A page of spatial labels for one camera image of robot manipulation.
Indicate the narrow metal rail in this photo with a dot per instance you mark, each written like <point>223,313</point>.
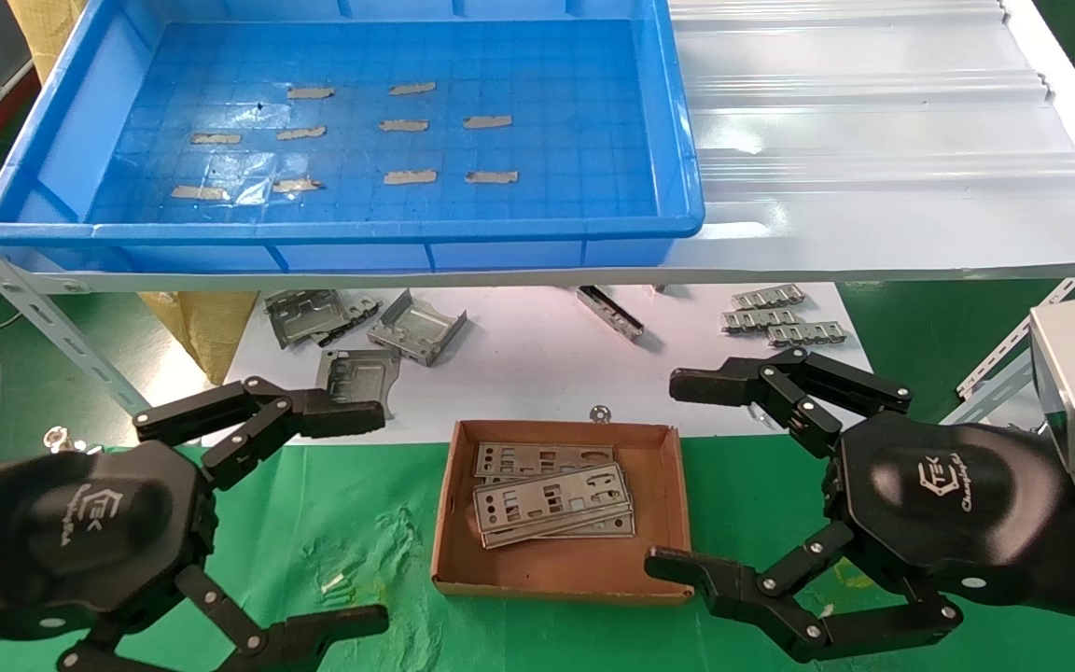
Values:
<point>609,313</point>

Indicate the white corrugated shelf board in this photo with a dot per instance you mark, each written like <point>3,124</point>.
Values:
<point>873,140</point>

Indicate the white slotted angle bar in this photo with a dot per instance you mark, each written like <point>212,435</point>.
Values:
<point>1004,359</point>

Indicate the toothed metal strip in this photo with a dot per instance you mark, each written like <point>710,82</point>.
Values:
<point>759,320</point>
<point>768,297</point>
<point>808,333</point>

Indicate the grey slotted angle bar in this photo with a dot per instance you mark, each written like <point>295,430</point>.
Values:
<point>34,303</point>

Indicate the silver binder clip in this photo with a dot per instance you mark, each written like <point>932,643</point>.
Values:
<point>57,437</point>

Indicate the green cloth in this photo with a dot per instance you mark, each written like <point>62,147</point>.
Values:
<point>351,523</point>

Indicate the blue plastic tray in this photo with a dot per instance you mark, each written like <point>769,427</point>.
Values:
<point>547,75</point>

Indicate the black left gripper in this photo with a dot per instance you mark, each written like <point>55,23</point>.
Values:
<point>80,532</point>

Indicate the silver metal io shield plate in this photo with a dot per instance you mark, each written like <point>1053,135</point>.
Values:
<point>537,499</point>
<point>556,535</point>
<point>537,455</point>

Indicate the white paper scraps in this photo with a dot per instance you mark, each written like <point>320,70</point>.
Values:
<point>332,583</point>

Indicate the brown cardboard box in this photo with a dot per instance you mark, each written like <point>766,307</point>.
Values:
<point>556,569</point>

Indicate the beige tape piece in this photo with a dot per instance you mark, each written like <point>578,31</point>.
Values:
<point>297,185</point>
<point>199,192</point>
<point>411,88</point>
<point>310,91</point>
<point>410,176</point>
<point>491,176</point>
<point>403,124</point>
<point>215,138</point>
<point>300,132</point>
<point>487,121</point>

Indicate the grey stamped metal bracket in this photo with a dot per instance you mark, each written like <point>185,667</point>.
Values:
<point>300,317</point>

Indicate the flat grey metal bracket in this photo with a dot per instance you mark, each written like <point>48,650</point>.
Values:
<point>362,371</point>

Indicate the white paper sheet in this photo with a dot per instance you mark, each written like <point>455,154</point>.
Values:
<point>528,373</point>

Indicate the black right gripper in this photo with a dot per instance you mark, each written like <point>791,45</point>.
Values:
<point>939,504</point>

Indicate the folded grey metal bracket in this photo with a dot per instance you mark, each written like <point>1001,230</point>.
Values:
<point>416,328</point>

